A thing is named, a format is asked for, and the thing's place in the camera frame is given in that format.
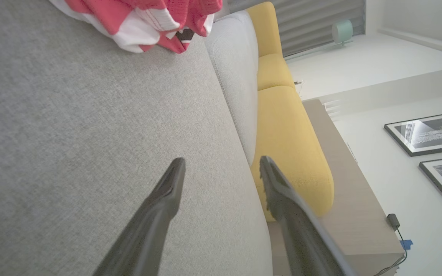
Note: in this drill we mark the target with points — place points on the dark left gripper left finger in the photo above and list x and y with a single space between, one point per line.
148 230

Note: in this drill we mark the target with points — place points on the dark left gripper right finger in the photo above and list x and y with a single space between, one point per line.
301 237

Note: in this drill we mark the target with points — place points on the red basketball jersey black numbers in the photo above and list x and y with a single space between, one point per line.
109 19

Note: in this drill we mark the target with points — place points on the light wooden cabinet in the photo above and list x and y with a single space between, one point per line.
351 214

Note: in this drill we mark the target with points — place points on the large yellow sofa cushion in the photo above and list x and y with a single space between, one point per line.
294 153

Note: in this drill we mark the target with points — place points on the black power adapter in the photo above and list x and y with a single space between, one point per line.
393 221

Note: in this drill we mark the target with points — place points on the blue tag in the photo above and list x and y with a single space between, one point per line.
406 244

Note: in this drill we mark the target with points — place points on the grey fabric sofa seat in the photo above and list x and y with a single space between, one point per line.
71 134

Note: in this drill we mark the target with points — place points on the large black framed picture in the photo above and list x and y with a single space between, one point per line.
428 132

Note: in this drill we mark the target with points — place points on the small yellow sofa cushion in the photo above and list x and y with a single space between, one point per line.
274 73

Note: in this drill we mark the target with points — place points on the grey sofa backrest cushion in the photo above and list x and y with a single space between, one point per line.
236 76

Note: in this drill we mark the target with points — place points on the tall yellow sofa cushion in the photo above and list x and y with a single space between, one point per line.
265 30

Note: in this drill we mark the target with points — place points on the grey window blinds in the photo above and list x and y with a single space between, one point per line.
313 23

